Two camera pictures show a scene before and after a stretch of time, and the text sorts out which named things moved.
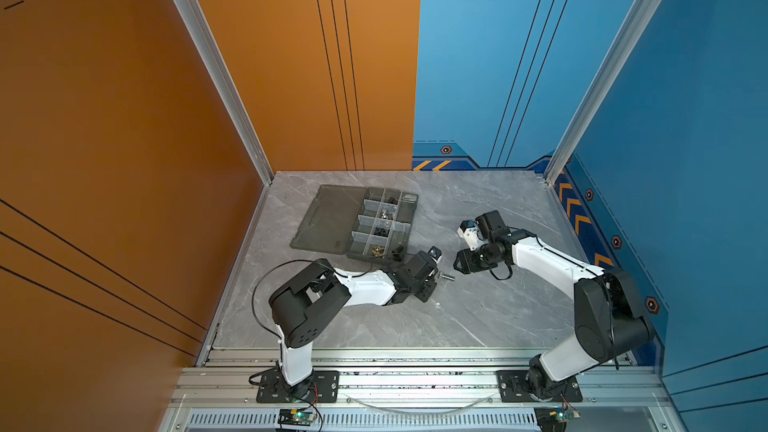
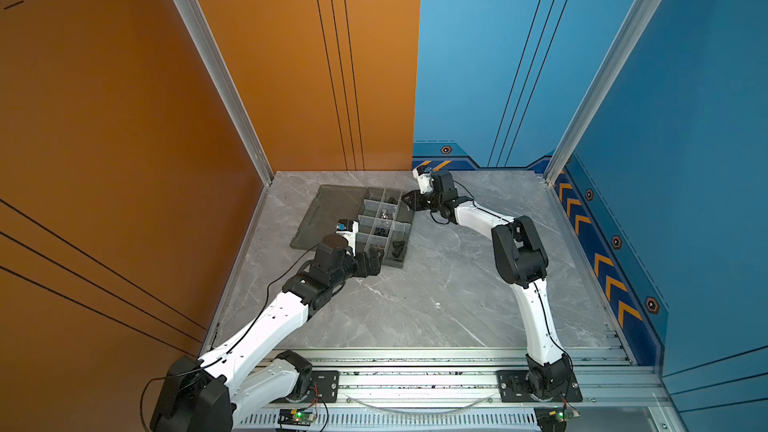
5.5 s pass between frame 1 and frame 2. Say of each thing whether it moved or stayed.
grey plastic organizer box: stayed
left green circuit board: stayed
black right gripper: moved
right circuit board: stayed
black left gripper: moved
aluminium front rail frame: stayed
